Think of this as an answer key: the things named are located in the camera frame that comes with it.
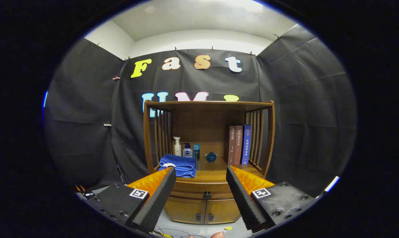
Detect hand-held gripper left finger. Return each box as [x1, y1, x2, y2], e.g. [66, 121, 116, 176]
[86, 166, 177, 233]

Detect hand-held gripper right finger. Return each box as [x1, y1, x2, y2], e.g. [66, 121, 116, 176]
[226, 165, 319, 233]

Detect wooden countertop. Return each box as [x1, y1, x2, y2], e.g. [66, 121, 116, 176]
[155, 155, 264, 183]

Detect reddish brown book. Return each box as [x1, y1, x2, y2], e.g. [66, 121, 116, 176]
[234, 125, 243, 166]

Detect wooden cabinet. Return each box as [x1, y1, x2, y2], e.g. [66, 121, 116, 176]
[143, 100, 275, 225]

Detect dark brown book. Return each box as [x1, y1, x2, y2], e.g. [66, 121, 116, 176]
[228, 125, 236, 166]

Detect thin black floor cable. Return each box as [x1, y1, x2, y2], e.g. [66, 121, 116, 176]
[153, 226, 191, 238]

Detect wooden cabinet door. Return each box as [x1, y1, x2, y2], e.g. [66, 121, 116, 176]
[204, 198, 241, 224]
[163, 197, 206, 224]

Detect blue folded towel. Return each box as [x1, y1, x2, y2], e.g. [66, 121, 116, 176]
[158, 154, 197, 178]

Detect blue book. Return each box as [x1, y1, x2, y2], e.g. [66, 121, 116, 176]
[241, 125, 252, 165]

